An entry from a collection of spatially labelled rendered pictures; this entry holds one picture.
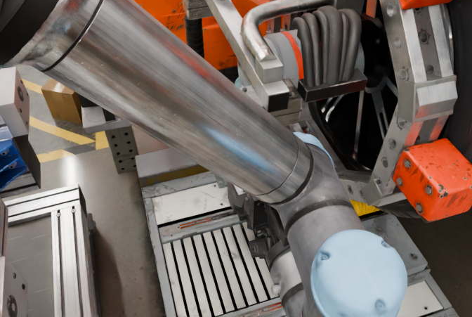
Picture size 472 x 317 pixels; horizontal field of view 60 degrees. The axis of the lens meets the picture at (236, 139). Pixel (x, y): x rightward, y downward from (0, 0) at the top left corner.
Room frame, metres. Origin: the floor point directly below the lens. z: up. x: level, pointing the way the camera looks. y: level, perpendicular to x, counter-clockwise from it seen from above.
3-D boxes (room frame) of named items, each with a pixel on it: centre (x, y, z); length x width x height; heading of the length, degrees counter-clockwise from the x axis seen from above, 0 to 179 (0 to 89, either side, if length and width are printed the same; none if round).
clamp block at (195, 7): (0.78, 0.06, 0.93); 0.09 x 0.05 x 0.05; 107
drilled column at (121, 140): (1.17, 0.46, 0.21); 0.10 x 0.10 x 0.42; 17
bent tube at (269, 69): (0.55, -0.10, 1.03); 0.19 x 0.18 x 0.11; 107
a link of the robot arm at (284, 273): (0.23, -0.08, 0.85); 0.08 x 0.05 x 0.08; 107
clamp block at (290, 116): (0.45, -0.04, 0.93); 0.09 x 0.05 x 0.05; 107
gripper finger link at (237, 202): (0.36, -0.01, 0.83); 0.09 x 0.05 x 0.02; 26
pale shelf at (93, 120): (1.14, 0.45, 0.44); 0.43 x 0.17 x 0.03; 17
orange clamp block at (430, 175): (0.38, -0.29, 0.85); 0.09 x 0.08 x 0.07; 17
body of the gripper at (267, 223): (0.31, -0.06, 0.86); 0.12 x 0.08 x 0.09; 17
